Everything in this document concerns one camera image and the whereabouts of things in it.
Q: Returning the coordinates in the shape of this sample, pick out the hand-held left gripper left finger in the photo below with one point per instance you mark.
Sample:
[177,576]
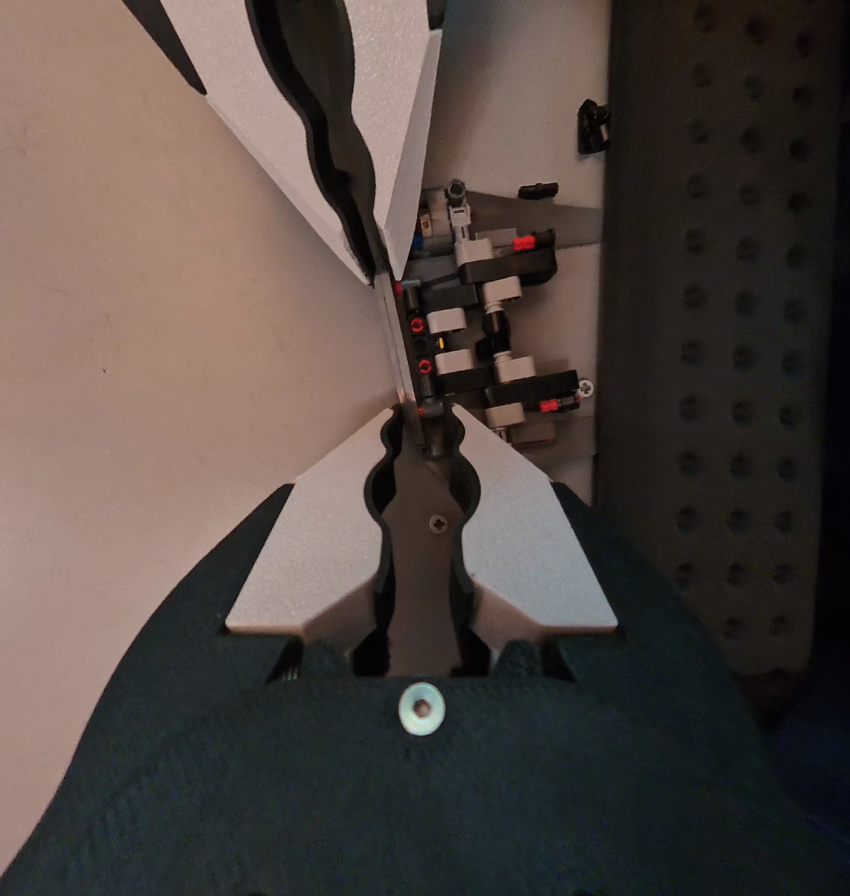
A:
[313,546]

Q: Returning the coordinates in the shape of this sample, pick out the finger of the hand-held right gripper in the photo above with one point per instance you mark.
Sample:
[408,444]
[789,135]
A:
[397,105]
[243,84]

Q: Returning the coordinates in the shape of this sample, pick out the black lego pin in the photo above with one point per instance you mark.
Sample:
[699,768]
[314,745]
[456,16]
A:
[537,191]

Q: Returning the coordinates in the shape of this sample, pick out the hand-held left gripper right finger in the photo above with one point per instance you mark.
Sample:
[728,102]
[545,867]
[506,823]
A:
[530,546]

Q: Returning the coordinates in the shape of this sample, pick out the grey black lego technic model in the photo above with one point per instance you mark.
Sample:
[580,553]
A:
[509,269]

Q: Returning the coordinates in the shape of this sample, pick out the black perforated foam mat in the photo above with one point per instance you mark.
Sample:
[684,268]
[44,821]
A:
[719,350]

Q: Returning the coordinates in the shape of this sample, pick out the black lego connector piece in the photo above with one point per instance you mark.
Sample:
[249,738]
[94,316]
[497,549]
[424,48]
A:
[593,129]

